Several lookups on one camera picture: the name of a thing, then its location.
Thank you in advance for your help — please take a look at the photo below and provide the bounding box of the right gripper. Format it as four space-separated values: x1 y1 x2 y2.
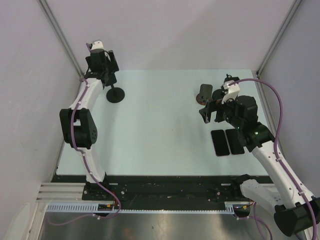
199 93 243 130

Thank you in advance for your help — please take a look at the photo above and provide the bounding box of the black phone stand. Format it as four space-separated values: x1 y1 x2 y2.
105 73 125 104
212 74 240 100

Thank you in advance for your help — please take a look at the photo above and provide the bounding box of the purple-edged phone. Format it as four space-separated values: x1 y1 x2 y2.
211 129 230 157

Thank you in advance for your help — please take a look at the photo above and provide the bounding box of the black phone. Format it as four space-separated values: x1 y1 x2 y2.
225 129 245 155

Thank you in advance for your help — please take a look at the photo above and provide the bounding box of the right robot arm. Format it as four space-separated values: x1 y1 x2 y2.
199 90 320 239

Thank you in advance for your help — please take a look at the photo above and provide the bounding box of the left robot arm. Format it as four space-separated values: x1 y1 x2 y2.
59 48 119 200

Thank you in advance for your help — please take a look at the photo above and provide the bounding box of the brown-based phone stand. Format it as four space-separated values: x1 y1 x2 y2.
196 84 213 106

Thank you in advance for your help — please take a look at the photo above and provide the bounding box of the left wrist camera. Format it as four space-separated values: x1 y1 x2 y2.
86 39 105 52

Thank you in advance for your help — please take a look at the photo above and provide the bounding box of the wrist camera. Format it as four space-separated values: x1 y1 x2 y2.
86 39 105 52
221 80 240 104

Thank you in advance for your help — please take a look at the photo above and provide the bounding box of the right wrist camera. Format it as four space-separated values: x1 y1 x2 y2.
221 80 240 104

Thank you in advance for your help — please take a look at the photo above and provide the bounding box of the left aluminium frame post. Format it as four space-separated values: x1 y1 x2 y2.
37 0 83 77

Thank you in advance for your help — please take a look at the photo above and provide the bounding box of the aluminium frame post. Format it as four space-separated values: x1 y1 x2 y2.
37 0 83 77
255 0 305 78

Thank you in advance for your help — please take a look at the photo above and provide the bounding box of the white cable duct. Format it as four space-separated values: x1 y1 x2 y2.
46 202 250 215

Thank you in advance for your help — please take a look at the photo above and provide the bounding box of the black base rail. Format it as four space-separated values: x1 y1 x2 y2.
82 174 276 210

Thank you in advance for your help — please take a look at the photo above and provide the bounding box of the right aluminium frame post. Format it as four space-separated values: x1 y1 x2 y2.
255 0 305 78

